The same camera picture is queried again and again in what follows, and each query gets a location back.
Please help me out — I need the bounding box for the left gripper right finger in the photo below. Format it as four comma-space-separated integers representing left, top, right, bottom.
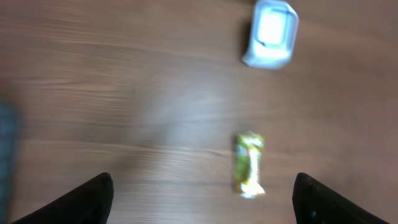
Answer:
292, 172, 387, 224

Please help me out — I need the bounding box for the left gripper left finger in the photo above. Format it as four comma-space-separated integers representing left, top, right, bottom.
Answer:
13, 172, 114, 224

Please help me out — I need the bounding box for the green snack packet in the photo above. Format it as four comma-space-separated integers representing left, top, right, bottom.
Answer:
234, 132, 266, 199

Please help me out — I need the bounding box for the white barcode scanner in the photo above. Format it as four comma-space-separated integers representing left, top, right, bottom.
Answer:
242, 0, 300, 70

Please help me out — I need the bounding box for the grey plastic basket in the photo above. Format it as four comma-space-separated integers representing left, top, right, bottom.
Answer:
1, 101, 19, 224

